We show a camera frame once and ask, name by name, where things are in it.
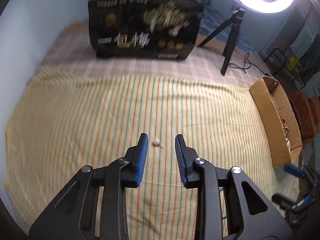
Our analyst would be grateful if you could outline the yellow box on rack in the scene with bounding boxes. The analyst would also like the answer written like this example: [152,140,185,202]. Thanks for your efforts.
[287,55,298,72]

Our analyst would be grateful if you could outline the orange box on floor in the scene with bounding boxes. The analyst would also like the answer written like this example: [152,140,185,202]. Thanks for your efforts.
[289,90,319,145]

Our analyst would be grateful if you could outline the hanging clothes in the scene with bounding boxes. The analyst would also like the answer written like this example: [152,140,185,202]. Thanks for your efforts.
[290,15,319,60]

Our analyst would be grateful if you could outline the open cardboard box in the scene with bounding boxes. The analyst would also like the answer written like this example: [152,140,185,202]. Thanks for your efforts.
[249,76,303,168]

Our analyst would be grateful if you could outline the brown leather wrist watch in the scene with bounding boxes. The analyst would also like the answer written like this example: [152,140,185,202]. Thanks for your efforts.
[281,118,288,130]

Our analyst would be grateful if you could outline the yellow striped bed sheet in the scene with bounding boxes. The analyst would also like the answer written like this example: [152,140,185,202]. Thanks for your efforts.
[4,67,301,240]

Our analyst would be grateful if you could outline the black ring light cable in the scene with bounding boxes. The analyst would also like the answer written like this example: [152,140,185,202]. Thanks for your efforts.
[228,52,276,77]

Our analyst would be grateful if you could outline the black metal rack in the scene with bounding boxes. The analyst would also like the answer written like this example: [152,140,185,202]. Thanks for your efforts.
[263,48,305,90]

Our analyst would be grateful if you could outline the blue patterned bed cover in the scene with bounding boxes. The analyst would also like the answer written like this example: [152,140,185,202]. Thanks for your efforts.
[197,4,266,63]

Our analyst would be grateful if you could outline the small pearl earring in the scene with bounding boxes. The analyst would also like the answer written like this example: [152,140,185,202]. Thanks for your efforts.
[152,139,163,149]

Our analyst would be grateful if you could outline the black tripod stand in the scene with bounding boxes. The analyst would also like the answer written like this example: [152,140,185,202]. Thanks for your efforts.
[198,7,245,76]

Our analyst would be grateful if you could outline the pink plaid blanket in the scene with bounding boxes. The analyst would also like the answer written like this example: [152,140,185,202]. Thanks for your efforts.
[40,22,271,88]

